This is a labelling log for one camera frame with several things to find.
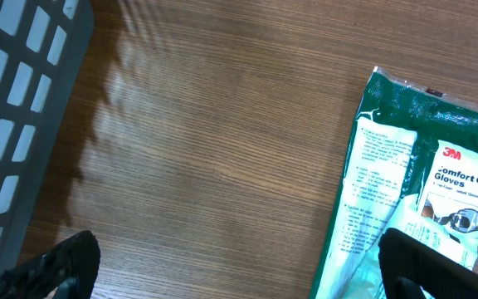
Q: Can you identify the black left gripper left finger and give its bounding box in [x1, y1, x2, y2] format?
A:
[0, 230, 100, 299]

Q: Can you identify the green white 3M package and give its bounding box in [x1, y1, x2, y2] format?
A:
[310, 67, 478, 298]

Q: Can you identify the grey plastic shopping basket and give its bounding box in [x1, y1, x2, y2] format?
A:
[0, 0, 94, 274]

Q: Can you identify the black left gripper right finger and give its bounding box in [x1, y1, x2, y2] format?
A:
[378, 228, 478, 299]

